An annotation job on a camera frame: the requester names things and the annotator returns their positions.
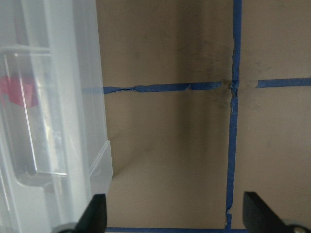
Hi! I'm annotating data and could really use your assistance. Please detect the red block in box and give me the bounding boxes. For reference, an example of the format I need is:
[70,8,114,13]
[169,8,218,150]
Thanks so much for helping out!
[0,75,38,107]

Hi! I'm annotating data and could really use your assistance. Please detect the clear plastic box lid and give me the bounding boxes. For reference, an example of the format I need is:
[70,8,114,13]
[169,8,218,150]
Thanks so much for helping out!
[0,0,108,233]

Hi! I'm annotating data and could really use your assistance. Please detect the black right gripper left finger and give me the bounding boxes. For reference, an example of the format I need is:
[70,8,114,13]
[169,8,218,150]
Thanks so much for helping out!
[74,194,107,233]

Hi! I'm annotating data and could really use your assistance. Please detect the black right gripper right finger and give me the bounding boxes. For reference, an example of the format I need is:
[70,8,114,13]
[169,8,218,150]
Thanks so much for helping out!
[242,192,289,233]

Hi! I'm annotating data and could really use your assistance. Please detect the clear plastic storage box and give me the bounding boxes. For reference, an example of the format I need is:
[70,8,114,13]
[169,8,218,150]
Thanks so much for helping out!
[89,140,113,195]

